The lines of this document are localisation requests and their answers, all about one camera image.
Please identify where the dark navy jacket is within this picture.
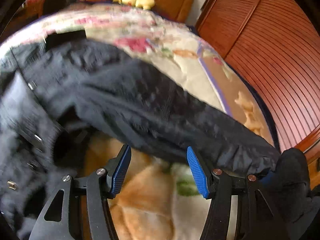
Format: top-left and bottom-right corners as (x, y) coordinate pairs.
(1, 38), (280, 239)

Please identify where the floral bed quilt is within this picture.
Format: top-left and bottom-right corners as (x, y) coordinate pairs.
(1, 4), (279, 239)

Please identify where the wooden louvered wardrobe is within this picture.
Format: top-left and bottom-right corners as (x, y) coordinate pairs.
(196, 0), (319, 187)

